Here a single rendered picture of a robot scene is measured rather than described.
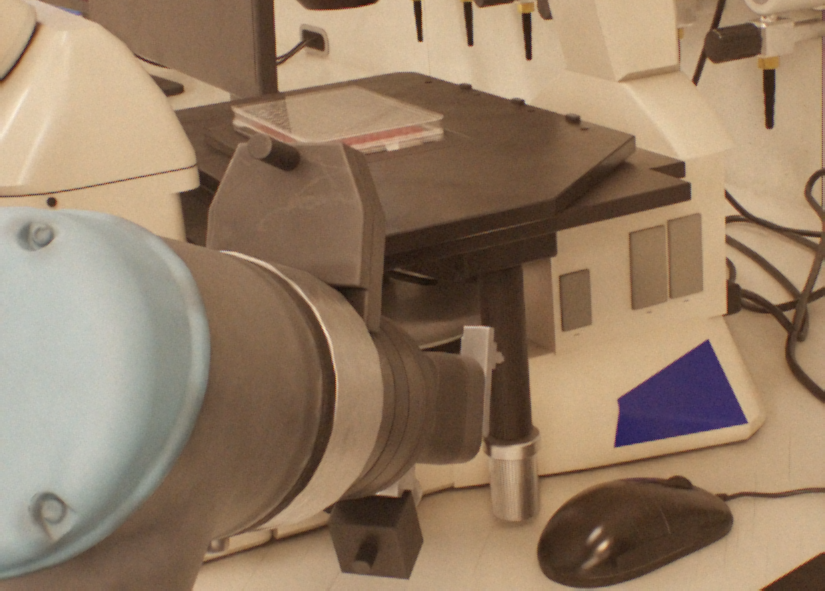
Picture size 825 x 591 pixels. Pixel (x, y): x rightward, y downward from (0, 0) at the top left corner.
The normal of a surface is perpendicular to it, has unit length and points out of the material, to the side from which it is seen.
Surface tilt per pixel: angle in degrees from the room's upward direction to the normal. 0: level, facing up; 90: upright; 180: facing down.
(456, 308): 0
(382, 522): 17
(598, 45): 105
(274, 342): 70
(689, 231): 90
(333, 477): 124
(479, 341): 65
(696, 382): 48
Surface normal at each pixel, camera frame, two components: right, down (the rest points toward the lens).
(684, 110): 0.15, -0.70
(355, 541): -0.28, 0.59
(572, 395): 0.26, -0.44
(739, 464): -0.08, -0.94
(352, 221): -0.33, -0.11
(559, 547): -0.69, -0.45
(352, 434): 0.91, 0.24
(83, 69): 0.41, 0.04
